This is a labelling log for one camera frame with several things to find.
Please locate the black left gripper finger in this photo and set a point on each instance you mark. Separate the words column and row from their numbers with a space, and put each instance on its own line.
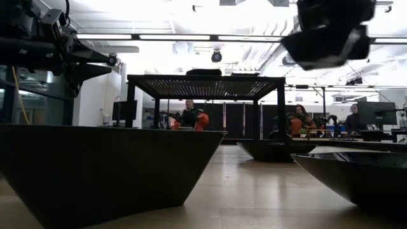
column 82, row 55
column 79, row 73

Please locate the black perforated metal stand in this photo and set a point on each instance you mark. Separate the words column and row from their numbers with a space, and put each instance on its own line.
column 190, row 78

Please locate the black computer monitor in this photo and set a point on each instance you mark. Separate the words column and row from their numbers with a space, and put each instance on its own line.
column 121, row 110
column 376, row 113

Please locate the black wavy round plate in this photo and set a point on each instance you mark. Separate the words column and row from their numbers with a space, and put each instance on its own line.
column 359, row 178
column 273, row 152
column 203, row 72

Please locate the small potted plant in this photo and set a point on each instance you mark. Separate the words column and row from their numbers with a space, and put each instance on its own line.
column 303, row 132

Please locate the person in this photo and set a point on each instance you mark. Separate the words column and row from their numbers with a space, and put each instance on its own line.
column 299, row 124
column 190, row 118
column 352, row 122

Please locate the black wavy square plate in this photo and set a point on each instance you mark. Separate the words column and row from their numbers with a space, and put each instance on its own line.
column 95, row 171
column 321, row 51

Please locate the black ceiling spotlight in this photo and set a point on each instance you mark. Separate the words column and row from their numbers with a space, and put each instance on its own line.
column 216, row 56
column 112, row 60

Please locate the white bottle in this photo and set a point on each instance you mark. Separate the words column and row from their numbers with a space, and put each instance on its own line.
column 106, row 120

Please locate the long ceiling light bar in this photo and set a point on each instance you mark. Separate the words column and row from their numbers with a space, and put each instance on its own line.
column 175, row 37

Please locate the black partition panels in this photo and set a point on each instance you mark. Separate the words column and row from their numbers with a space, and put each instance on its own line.
column 235, row 121

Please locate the black track light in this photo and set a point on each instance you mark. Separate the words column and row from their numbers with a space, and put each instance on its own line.
column 354, row 81

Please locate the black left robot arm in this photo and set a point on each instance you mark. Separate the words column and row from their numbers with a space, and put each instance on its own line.
column 22, row 51

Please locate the black equipment case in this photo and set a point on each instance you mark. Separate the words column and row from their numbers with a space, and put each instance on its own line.
column 372, row 135

